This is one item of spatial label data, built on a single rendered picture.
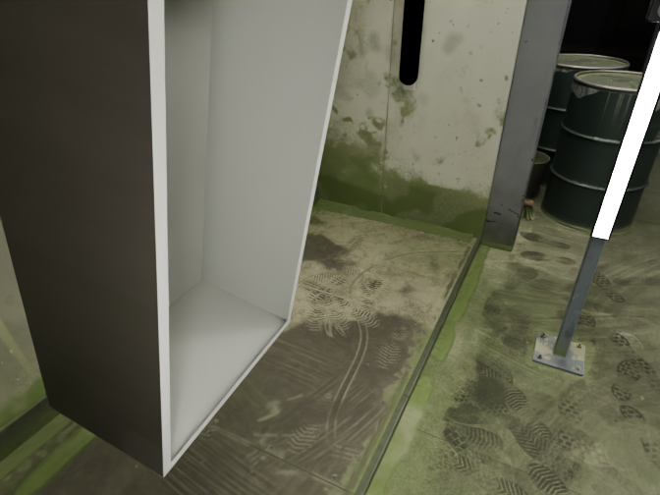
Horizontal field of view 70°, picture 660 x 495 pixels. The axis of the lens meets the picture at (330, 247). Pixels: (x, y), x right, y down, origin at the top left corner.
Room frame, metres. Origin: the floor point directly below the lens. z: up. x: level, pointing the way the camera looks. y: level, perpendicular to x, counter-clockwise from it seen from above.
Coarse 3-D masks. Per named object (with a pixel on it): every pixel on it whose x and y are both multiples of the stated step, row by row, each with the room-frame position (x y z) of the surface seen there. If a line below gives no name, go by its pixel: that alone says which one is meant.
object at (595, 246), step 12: (600, 240) 1.50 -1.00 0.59; (588, 252) 1.51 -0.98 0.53; (600, 252) 1.49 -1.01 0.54; (588, 264) 1.51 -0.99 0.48; (588, 276) 1.50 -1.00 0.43; (576, 288) 1.51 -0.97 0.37; (588, 288) 1.49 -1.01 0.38; (576, 300) 1.51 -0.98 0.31; (576, 312) 1.50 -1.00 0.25; (564, 324) 1.51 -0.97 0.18; (576, 324) 1.49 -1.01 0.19; (564, 336) 1.51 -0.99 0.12; (564, 348) 1.50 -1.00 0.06
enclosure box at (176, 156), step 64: (0, 0) 0.67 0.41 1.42; (64, 0) 0.62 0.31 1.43; (128, 0) 0.58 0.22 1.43; (192, 0) 1.20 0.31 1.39; (256, 0) 1.21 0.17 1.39; (320, 0) 1.15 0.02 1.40; (0, 64) 0.69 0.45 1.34; (64, 64) 0.63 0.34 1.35; (128, 64) 0.59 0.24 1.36; (192, 64) 1.21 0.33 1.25; (256, 64) 1.22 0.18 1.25; (320, 64) 1.15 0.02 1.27; (0, 128) 0.71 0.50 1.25; (64, 128) 0.65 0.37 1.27; (128, 128) 0.60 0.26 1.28; (192, 128) 1.23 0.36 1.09; (256, 128) 1.22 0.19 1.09; (320, 128) 1.15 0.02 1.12; (0, 192) 0.73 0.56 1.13; (64, 192) 0.67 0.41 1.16; (128, 192) 0.61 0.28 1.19; (192, 192) 1.25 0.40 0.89; (256, 192) 1.23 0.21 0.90; (64, 256) 0.69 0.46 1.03; (128, 256) 0.62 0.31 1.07; (192, 256) 1.28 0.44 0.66; (256, 256) 1.24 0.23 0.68; (64, 320) 0.71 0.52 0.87; (128, 320) 0.64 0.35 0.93; (192, 320) 1.14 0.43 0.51; (256, 320) 1.18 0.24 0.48; (64, 384) 0.75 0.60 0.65; (128, 384) 0.66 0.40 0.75; (192, 384) 0.91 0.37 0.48; (128, 448) 0.69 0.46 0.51
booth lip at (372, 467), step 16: (480, 240) 2.46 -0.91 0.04; (464, 272) 2.10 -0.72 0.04; (448, 304) 1.82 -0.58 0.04; (432, 336) 1.60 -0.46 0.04; (416, 368) 1.40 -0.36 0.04; (400, 400) 1.24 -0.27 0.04; (400, 416) 1.17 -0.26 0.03; (384, 432) 1.09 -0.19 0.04; (384, 448) 1.03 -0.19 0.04; (368, 480) 0.91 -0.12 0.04
